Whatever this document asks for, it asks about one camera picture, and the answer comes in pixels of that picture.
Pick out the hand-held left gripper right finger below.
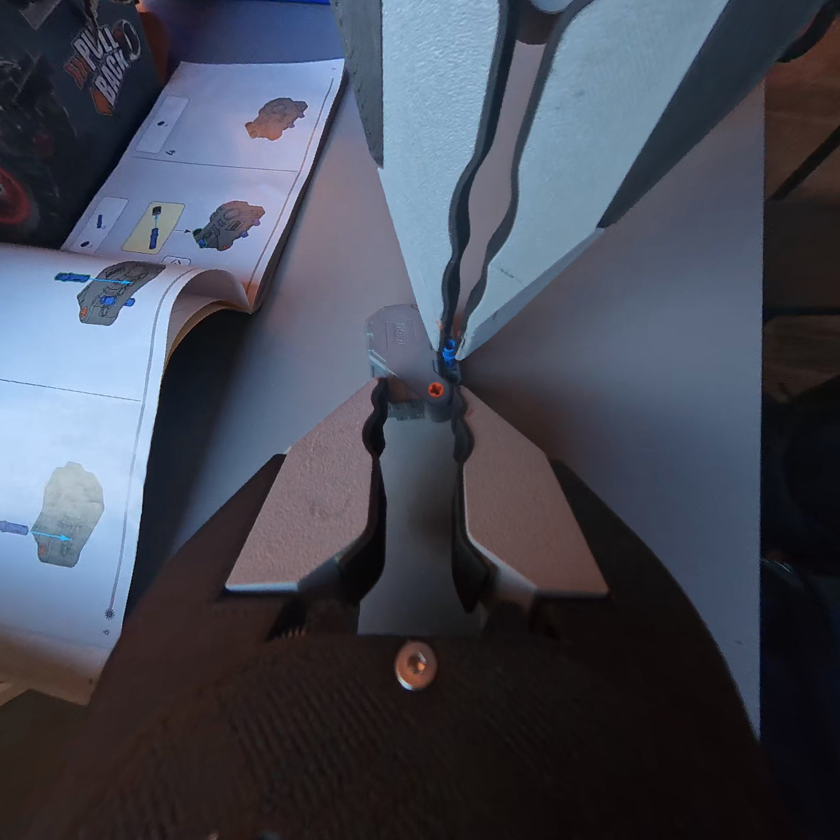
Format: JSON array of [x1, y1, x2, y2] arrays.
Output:
[[451, 386, 610, 613]]

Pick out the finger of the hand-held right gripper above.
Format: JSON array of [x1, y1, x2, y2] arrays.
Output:
[[458, 0, 824, 361], [335, 0, 519, 355]]

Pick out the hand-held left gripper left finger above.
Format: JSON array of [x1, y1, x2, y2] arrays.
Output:
[[225, 378, 389, 608]]

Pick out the grey lego motor block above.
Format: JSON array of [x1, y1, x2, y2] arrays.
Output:
[[364, 303, 464, 424]]

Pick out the lego instruction booklet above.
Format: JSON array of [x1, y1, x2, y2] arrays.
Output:
[[0, 59, 349, 706]]

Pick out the dark lego set box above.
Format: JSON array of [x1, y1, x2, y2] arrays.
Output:
[[0, 0, 165, 249]]

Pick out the thin black bar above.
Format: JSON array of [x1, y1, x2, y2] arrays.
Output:
[[769, 128, 840, 201]]

